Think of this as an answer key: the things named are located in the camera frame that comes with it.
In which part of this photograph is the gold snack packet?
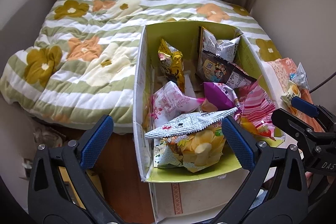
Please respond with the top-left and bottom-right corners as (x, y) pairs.
(157, 38), (185, 94)

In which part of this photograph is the white grey snack packet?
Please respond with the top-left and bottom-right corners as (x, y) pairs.
(198, 26), (243, 63)

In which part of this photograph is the potato chip snack packet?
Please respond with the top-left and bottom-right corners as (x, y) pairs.
(145, 108), (239, 174)

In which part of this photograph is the dark purple snack packet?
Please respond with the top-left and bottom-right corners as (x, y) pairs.
(196, 50), (257, 88)

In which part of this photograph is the yellow-green cardboard box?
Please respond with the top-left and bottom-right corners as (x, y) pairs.
(133, 20), (282, 184)

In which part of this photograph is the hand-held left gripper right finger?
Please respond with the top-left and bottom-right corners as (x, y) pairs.
(210, 116), (309, 224)

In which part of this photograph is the pink striped snack packet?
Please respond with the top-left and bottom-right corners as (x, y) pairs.
(235, 74), (286, 147)

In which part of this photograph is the small silver snack packet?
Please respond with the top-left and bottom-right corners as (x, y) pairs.
(289, 63), (310, 90)

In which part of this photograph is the orange patterned cloth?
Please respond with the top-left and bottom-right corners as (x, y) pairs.
(262, 57), (324, 132)

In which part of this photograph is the black cable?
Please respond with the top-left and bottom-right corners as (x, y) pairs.
(309, 73), (336, 93)

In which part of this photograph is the beige cardboard box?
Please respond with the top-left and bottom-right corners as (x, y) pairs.
(148, 169), (252, 222)

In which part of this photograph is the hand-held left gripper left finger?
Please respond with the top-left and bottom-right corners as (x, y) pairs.
(28, 114), (124, 224)

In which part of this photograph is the orange yellow snack packet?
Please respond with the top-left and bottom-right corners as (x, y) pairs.
(280, 84), (302, 109)

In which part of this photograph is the floral striped quilt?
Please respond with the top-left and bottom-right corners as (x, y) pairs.
(0, 0), (282, 132)

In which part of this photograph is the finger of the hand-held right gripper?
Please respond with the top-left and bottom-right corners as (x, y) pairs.
(271, 108), (313, 146)
(292, 97), (336, 132)

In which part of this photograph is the white pink snack packet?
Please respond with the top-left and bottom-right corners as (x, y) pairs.
(152, 81), (204, 130)

